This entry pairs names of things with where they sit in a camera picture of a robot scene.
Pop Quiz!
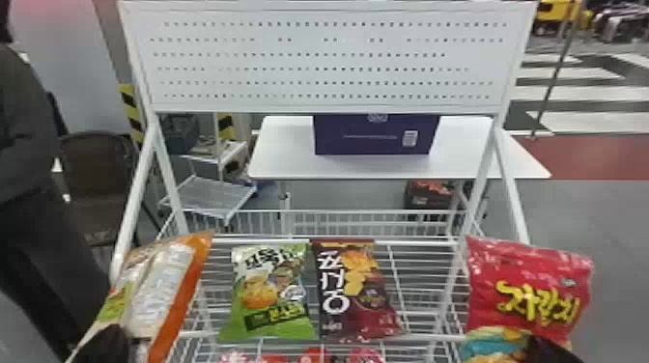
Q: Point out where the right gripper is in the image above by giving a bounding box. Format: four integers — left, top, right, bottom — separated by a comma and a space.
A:
523, 334, 585, 363

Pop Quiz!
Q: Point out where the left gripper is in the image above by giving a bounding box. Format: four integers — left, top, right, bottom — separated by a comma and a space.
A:
85, 323, 131, 363

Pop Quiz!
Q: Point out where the orange snack packet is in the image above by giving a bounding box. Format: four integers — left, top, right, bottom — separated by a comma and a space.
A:
65, 230, 215, 363

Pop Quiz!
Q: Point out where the multicoloured snack packet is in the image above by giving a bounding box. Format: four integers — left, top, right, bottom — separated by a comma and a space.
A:
458, 324, 576, 363

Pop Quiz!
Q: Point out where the person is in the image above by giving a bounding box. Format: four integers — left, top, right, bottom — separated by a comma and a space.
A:
0, 0, 112, 359

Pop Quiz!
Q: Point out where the green snack packet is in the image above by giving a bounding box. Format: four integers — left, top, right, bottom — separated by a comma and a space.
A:
217, 242, 319, 344

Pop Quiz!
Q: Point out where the brown chair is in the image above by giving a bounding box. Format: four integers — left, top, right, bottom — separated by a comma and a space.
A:
57, 130, 155, 248

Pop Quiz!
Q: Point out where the small white rack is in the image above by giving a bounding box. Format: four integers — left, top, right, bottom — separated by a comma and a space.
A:
158, 138, 258, 225

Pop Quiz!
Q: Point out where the maroon snack packet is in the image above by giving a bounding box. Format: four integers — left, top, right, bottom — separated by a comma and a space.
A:
310, 238, 408, 345

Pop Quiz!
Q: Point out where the pink red snack packet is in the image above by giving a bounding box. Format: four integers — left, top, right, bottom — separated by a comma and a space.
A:
297, 346, 387, 363

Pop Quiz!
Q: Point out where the white side table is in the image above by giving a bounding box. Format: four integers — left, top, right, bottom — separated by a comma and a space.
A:
246, 115, 553, 210

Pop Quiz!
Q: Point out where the grey metal pole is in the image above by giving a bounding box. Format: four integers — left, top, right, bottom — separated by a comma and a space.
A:
527, 0, 585, 141

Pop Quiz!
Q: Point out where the blue box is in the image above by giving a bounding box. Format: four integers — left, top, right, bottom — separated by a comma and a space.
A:
312, 114, 441, 156

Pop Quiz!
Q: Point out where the yellow black striped post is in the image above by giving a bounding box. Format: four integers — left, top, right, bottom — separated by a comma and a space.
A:
118, 82, 146, 147
217, 113, 238, 142

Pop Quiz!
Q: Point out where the white wire rack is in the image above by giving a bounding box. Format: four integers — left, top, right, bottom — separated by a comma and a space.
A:
108, 0, 540, 363

